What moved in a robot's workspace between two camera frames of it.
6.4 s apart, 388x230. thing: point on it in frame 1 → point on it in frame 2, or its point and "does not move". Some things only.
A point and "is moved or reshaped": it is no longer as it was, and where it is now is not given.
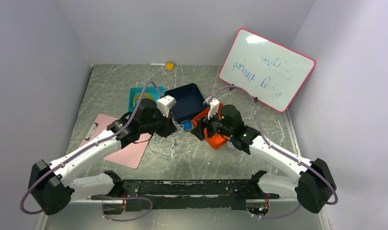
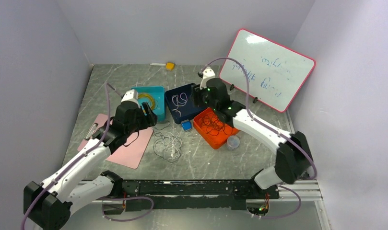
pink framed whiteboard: x=272 y=74 does not move
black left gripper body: x=162 y=124 → x=142 y=121
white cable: x=167 y=146 is moved or reshaped
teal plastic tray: x=157 y=92 does not move
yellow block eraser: x=170 y=66 does not move
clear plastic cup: x=229 y=146 does not move
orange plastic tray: x=218 y=140 does not move
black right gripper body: x=214 y=125 → x=200 y=97
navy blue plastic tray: x=190 y=102 does not move
